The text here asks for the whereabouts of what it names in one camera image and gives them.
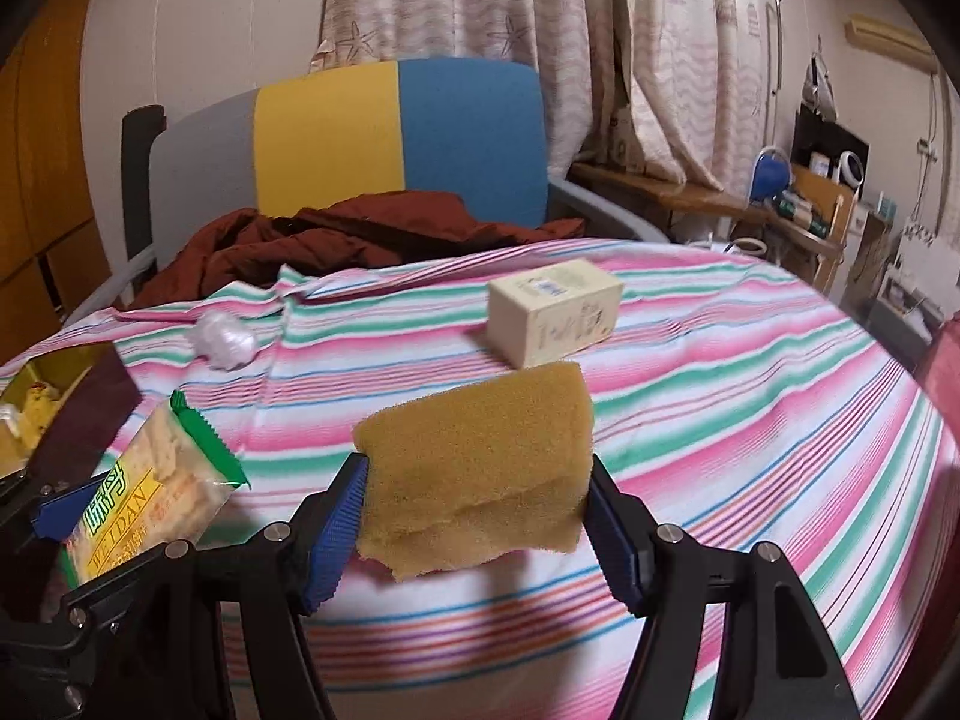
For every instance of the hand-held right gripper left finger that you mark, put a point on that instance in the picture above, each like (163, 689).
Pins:
(337, 532)

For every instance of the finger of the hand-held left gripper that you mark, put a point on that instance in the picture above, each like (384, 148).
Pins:
(97, 600)
(82, 427)

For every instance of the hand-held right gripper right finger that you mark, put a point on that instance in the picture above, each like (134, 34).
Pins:
(615, 532)

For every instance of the gold metal tray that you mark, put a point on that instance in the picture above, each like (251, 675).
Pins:
(49, 369)

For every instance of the green yellow cracker packet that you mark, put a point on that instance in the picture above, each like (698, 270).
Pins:
(150, 480)

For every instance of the tan sponge block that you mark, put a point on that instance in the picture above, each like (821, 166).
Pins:
(480, 450)

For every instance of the yellow crochet hat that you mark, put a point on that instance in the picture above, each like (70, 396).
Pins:
(37, 409)

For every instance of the white plastic wad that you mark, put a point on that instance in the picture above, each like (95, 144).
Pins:
(225, 340)

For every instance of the striped tablecloth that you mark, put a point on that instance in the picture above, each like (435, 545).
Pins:
(750, 390)

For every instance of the beige cardboard box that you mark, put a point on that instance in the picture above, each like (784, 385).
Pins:
(551, 315)

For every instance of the wooden wardrobe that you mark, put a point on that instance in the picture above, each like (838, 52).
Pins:
(45, 165)

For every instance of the dark red jacket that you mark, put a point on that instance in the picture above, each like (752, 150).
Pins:
(337, 232)

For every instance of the wooden side desk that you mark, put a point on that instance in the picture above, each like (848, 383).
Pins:
(675, 199)

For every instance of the pink quilted cushion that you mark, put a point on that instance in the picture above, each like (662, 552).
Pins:
(943, 375)

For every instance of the grey yellow blue chair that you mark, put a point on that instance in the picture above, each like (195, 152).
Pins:
(330, 135)

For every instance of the printed cardboard box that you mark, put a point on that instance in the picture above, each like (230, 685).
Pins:
(626, 139)

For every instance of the white appliance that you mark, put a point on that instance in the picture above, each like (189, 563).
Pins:
(911, 270)

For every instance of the white round device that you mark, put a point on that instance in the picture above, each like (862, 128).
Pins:
(850, 168)

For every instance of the black shelf unit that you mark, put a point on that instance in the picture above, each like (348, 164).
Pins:
(829, 139)

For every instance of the white steam iron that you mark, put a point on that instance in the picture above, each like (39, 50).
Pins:
(819, 86)

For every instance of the metal hanger stand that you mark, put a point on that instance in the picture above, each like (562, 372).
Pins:
(776, 52)

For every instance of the pink patterned curtain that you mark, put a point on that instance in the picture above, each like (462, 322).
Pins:
(525, 7)

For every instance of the beige air conditioner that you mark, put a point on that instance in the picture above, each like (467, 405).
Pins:
(889, 41)

